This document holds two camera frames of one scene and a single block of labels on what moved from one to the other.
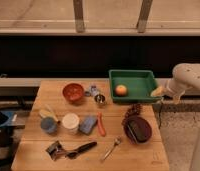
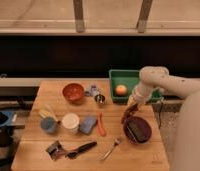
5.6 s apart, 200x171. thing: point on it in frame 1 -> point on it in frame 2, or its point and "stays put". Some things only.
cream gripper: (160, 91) -> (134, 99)
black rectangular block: (139, 130) stays put
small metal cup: (99, 98) stays put
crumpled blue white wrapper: (92, 91) stays put
